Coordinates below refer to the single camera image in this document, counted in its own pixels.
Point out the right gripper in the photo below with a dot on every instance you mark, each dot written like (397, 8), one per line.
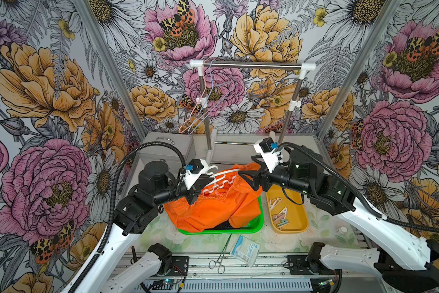
(257, 174)

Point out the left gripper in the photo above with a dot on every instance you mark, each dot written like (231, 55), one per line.
(195, 190)

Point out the white hanger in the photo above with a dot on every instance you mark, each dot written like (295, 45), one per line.
(220, 179)

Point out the white clothespin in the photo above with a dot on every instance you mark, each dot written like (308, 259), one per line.
(273, 203)

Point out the orange shorts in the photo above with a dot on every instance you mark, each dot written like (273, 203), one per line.
(236, 204)

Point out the pink clothespin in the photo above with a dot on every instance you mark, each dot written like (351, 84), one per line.
(278, 217)

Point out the green clothespin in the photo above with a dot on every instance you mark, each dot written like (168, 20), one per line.
(282, 223)

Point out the pink hanger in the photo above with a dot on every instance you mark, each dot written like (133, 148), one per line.
(203, 104)

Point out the black shorts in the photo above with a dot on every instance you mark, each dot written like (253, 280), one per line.
(224, 226)

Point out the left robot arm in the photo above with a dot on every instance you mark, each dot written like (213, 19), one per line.
(156, 187)

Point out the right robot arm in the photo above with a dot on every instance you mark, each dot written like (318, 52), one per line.
(401, 259)

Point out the yellow plastic tray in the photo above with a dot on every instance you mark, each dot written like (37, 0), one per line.
(296, 213)

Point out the silver metal case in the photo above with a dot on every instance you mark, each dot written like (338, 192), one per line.
(184, 143)

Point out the green plastic basket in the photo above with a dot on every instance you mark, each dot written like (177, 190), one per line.
(252, 227)

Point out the surgical mask packet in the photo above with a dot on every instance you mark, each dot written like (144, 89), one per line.
(246, 251)

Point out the metal surgical scissors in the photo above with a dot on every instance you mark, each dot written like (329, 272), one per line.
(218, 262)

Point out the small white pill bottle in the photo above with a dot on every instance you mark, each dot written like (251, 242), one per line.
(342, 230)

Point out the clothes rack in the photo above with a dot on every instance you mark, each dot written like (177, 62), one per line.
(295, 102)

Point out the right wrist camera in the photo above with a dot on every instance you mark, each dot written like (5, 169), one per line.
(267, 148)

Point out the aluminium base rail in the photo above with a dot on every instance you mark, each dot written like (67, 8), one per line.
(271, 273)

